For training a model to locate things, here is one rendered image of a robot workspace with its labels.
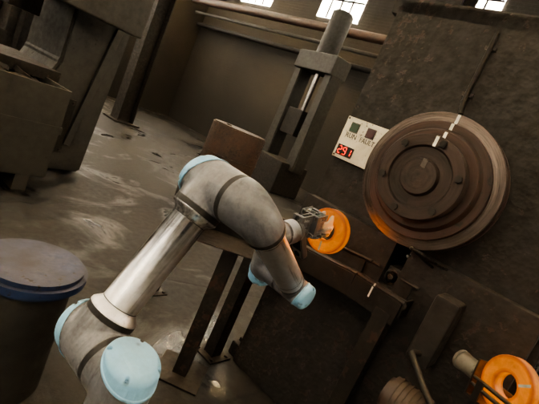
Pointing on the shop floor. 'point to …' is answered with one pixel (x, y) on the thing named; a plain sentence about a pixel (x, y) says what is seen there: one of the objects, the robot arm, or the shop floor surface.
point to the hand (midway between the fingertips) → (330, 225)
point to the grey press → (77, 59)
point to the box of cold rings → (28, 124)
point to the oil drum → (233, 146)
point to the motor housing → (400, 393)
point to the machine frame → (390, 93)
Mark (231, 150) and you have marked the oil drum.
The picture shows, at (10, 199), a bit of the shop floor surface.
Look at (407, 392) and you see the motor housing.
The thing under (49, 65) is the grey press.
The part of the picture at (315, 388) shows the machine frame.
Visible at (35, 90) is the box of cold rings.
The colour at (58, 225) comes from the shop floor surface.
